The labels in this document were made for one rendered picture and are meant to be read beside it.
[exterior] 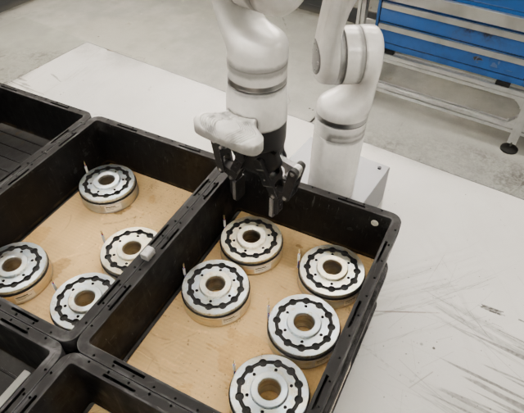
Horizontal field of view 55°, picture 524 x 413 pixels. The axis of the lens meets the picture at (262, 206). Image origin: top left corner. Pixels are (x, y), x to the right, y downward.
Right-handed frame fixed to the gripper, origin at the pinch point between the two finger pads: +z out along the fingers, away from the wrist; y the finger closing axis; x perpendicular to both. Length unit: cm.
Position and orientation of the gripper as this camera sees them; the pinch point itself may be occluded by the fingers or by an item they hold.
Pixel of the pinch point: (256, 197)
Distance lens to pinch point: 71.7
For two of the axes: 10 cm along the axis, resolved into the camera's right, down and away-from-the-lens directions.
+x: -5.4, 5.9, -6.0
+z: -0.1, 7.1, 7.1
